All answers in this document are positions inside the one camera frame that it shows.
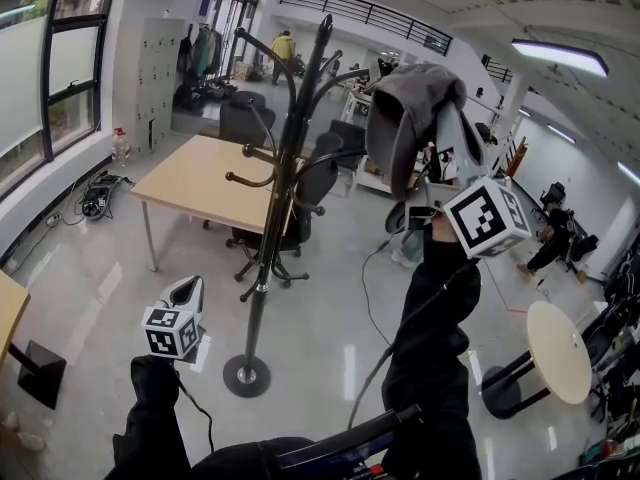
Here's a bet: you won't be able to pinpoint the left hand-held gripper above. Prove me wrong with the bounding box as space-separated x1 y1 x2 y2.
141 274 208 367

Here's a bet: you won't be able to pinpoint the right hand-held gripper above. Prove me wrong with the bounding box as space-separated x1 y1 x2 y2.
405 102 533 261

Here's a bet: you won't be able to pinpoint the grey baseball cap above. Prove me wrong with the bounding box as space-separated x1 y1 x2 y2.
364 63 469 202

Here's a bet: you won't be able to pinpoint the black metal coat rack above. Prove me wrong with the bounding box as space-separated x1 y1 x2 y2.
222 13 375 400

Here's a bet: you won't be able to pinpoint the person's right forearm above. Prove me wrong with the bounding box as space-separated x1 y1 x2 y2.
379 215 485 480

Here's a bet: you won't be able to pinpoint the person's left forearm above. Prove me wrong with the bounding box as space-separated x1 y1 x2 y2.
110 355 195 480

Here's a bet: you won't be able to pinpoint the brown wooden coat stand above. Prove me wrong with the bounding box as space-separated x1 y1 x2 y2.
501 134 530 178

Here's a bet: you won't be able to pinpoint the black office chair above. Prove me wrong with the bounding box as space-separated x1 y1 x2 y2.
531 181 570 218
226 131 347 290
218 90 278 150
327 119 370 173

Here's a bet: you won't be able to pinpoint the light wooden table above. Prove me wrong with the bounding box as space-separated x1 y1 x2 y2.
129 134 302 274

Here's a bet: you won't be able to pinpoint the black balcony railing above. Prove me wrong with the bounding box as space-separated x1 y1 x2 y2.
278 0 455 58

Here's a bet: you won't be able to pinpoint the clear plastic water jug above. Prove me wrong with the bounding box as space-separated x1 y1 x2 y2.
111 126 133 167

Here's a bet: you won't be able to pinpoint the small wooden desk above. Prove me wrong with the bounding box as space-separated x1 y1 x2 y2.
0 269 68 411

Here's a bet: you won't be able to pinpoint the person's torso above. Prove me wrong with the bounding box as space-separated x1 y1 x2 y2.
188 405 484 480

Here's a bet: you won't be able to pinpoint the grey metal lockers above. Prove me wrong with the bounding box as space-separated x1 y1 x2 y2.
134 16 186 155

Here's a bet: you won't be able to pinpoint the round wooden table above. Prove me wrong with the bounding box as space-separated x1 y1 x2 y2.
481 300 594 420

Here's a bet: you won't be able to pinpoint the large black-framed window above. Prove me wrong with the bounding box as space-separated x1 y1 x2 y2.
0 0 122 202

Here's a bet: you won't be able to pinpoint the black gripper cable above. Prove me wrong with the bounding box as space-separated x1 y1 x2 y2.
346 231 482 430
173 366 216 453

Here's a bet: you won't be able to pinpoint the black device with cables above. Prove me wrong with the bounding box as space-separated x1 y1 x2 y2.
81 169 132 220

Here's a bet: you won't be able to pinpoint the clothes rail with garments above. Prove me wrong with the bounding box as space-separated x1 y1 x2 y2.
173 22 227 113

